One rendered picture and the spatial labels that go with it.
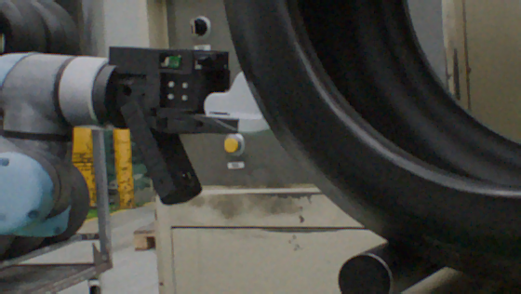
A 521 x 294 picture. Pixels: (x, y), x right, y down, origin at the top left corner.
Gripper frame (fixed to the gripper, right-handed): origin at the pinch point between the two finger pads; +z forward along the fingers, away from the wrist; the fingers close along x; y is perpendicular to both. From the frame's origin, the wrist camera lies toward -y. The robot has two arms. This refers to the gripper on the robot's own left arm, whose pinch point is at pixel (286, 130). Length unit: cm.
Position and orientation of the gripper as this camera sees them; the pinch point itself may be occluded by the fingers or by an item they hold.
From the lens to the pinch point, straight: 98.1
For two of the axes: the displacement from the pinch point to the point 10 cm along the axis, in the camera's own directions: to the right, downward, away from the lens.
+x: 4.7, -0.8, 8.8
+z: 8.8, 0.9, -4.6
